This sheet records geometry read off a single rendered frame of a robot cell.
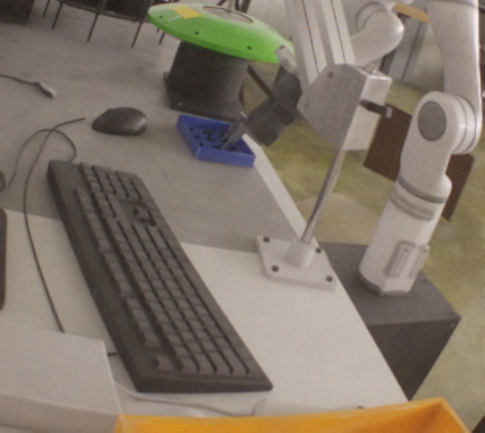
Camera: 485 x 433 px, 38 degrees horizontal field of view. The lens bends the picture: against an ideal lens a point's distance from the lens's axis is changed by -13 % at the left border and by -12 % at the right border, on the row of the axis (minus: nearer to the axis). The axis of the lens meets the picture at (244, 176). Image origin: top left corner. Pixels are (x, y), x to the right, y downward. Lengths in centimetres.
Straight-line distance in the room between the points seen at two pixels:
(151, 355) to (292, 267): 34
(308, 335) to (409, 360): 37
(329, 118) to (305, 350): 29
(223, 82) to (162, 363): 87
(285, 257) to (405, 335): 27
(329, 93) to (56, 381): 53
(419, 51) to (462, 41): 599
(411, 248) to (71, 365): 67
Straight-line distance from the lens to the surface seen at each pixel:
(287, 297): 97
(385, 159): 217
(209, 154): 127
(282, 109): 127
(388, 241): 118
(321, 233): 190
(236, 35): 143
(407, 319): 118
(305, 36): 101
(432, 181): 113
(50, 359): 66
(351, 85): 94
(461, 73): 118
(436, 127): 112
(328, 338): 92
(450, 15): 114
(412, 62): 714
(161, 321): 79
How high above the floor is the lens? 139
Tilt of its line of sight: 22 degrees down
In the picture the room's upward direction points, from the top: 19 degrees clockwise
